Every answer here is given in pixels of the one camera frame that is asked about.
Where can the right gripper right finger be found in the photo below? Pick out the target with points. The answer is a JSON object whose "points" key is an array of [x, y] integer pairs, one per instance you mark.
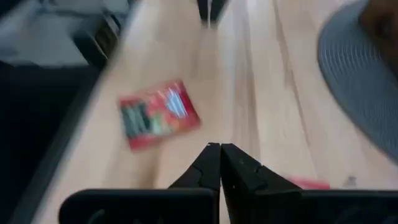
{"points": [[248, 193]]}

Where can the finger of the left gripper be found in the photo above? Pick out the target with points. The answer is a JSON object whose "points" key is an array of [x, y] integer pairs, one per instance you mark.
{"points": [[219, 7], [202, 7]]}

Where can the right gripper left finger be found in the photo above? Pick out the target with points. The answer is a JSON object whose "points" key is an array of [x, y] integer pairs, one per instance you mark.
{"points": [[199, 193]]}

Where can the red tea packet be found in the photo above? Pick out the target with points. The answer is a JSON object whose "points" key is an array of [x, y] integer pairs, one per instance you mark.
{"points": [[308, 183], [158, 115]]}

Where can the grey round mat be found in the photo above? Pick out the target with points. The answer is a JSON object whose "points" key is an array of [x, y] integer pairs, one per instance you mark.
{"points": [[357, 77]]}

